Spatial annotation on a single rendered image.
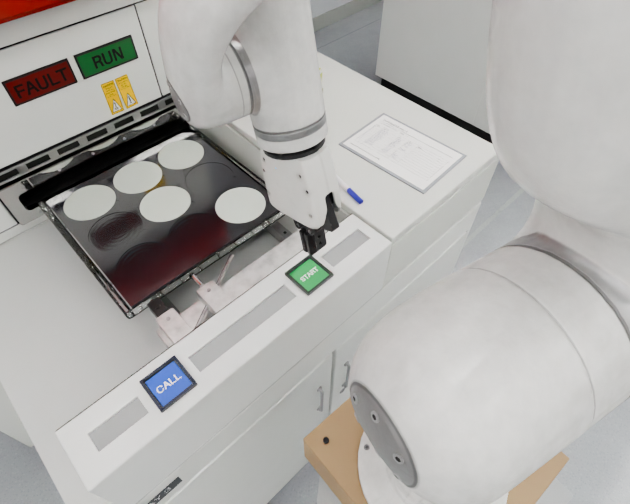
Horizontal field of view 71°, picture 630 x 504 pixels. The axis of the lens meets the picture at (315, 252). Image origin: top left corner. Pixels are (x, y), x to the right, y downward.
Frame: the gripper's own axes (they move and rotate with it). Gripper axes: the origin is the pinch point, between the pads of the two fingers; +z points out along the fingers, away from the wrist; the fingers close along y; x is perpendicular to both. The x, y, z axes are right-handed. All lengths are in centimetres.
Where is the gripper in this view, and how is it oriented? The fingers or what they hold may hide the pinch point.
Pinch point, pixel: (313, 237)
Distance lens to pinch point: 62.5
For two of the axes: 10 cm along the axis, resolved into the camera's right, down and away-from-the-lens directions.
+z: 1.5, 7.3, 6.7
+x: 7.2, -5.4, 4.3
